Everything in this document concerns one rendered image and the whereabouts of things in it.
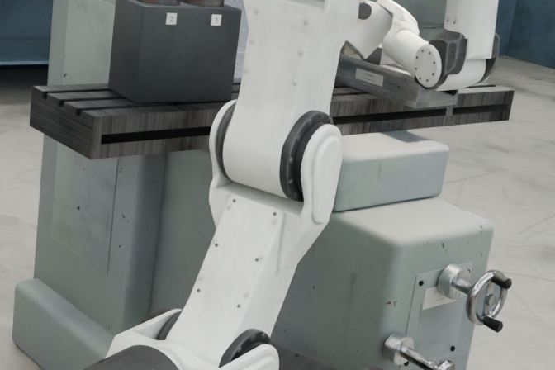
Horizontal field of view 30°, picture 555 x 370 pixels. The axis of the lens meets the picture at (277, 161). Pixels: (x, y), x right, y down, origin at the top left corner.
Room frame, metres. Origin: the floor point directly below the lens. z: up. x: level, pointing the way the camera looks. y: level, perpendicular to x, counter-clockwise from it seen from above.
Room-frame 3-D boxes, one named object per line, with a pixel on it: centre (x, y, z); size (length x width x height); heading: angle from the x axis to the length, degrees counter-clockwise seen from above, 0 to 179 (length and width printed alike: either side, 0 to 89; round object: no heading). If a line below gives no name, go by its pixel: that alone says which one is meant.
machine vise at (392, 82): (2.40, -0.21, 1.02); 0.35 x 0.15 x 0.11; 45
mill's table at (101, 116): (2.28, -0.04, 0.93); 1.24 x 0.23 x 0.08; 133
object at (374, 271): (2.31, -0.10, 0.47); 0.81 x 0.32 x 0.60; 43
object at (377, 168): (2.32, -0.09, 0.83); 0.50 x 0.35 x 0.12; 43
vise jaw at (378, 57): (2.38, -0.23, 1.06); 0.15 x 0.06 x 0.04; 135
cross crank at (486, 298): (1.96, -0.43, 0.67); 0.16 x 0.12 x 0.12; 43
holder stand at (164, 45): (2.03, 0.23, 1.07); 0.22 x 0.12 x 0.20; 127
